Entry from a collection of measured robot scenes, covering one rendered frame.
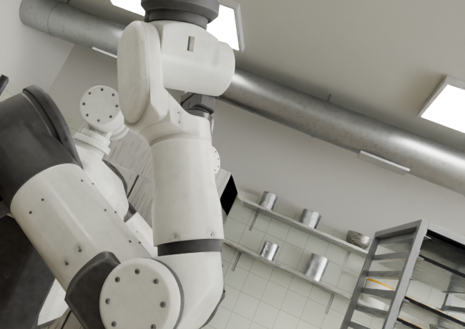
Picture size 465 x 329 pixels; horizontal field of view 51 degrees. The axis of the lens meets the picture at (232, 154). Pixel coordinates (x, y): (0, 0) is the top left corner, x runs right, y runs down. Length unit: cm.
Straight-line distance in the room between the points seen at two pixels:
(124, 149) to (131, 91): 375
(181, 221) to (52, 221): 14
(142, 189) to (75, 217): 356
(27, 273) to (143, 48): 37
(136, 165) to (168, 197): 371
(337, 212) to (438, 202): 97
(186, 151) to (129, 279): 13
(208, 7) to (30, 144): 25
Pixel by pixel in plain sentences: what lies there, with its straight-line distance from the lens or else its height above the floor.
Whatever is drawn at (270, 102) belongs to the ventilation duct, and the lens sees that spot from 402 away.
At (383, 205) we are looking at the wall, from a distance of 496.
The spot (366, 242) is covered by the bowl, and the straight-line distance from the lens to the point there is 462.
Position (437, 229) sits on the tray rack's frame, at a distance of 218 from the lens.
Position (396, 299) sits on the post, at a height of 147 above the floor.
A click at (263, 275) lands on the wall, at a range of 477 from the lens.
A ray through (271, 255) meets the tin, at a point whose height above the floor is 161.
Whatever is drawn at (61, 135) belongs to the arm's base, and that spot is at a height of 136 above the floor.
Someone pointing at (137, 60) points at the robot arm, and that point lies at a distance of 51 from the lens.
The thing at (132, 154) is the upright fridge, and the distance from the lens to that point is 422.
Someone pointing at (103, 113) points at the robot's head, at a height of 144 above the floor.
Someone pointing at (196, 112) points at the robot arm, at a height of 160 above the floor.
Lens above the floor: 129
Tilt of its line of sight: 13 degrees up
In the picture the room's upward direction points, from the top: 25 degrees clockwise
